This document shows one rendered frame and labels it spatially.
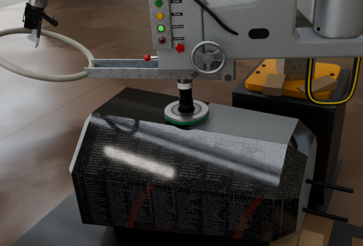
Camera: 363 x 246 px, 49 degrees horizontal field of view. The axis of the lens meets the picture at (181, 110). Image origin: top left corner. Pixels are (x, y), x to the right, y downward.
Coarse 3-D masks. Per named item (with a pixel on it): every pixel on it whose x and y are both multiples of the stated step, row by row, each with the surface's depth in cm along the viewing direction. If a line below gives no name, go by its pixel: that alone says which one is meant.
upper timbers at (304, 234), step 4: (304, 232) 207; (308, 232) 207; (312, 232) 207; (300, 236) 205; (304, 236) 205; (308, 236) 205; (312, 236) 204; (316, 236) 204; (320, 236) 204; (324, 236) 204; (300, 240) 203; (304, 240) 203; (308, 240) 202; (312, 240) 202; (316, 240) 202; (320, 240) 202; (300, 244) 200; (304, 244) 200; (308, 244) 200; (312, 244) 200; (316, 244) 200; (320, 244) 199
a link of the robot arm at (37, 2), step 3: (30, 0) 190; (33, 0) 190; (36, 0) 190; (39, 0) 190; (42, 0) 191; (45, 0) 192; (30, 3) 191; (33, 3) 191; (36, 3) 191; (39, 3) 191; (42, 3) 192; (45, 3) 193; (36, 6) 191; (39, 6) 192; (42, 6) 193; (45, 6) 195
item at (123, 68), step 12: (96, 60) 191; (108, 60) 190; (120, 60) 190; (132, 60) 189; (144, 60) 189; (156, 60) 188; (216, 60) 185; (96, 72) 182; (108, 72) 181; (120, 72) 180; (132, 72) 180; (144, 72) 179; (156, 72) 179; (168, 72) 178; (180, 72) 178; (192, 72) 176
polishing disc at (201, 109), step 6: (174, 102) 200; (198, 102) 198; (168, 108) 194; (174, 108) 194; (198, 108) 193; (204, 108) 192; (168, 114) 189; (174, 114) 189; (180, 114) 188; (186, 114) 188; (192, 114) 188; (198, 114) 187; (204, 114) 187; (174, 120) 186; (180, 120) 184; (186, 120) 184; (192, 120) 184
